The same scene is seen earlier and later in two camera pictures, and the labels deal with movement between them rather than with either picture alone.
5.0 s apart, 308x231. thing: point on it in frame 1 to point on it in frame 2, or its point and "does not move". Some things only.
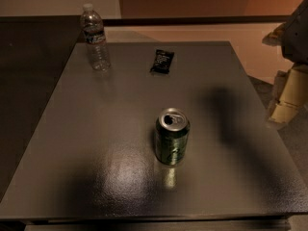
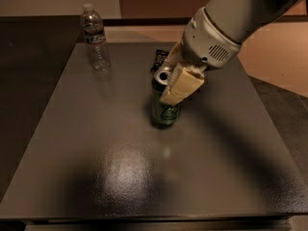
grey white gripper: x=296 y=38 to x=207 y=42
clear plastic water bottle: x=92 y=25 does not move
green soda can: x=170 y=136 to x=164 y=114
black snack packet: x=163 y=61 does not move
